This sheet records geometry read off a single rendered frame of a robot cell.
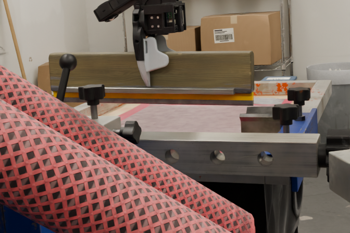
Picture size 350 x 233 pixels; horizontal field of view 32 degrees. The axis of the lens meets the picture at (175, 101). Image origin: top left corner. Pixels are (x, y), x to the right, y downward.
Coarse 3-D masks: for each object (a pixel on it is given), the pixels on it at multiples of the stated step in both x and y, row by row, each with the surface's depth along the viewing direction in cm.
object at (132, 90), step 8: (72, 88) 118; (112, 88) 115; (120, 88) 115; (128, 88) 114; (136, 88) 114; (144, 88) 113; (152, 88) 113; (160, 88) 112; (168, 88) 112; (176, 88) 112; (184, 88) 111; (192, 88) 111; (200, 88) 110; (208, 88) 110; (216, 88) 109; (224, 88) 109; (232, 88) 109
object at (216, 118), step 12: (216, 108) 153; (228, 108) 152; (240, 108) 151; (192, 120) 140; (204, 120) 140; (216, 120) 139; (228, 120) 138; (240, 120) 137; (216, 132) 127; (228, 132) 126; (240, 132) 126
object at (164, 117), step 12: (144, 108) 159; (156, 108) 158; (168, 108) 157; (180, 108) 156; (192, 108) 155; (204, 108) 154; (132, 120) 145; (144, 120) 144; (156, 120) 143; (168, 120) 142; (180, 120) 141
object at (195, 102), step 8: (168, 104) 115; (176, 104) 115; (184, 104) 114; (192, 104) 114; (200, 104) 113; (208, 104) 113; (216, 104) 112; (224, 104) 112; (232, 104) 111; (240, 104) 111; (248, 104) 110
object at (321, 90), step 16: (304, 80) 166; (320, 80) 164; (320, 96) 141; (320, 112) 135; (192, 176) 96; (208, 176) 95; (224, 176) 94; (240, 176) 94; (256, 176) 93; (272, 176) 92
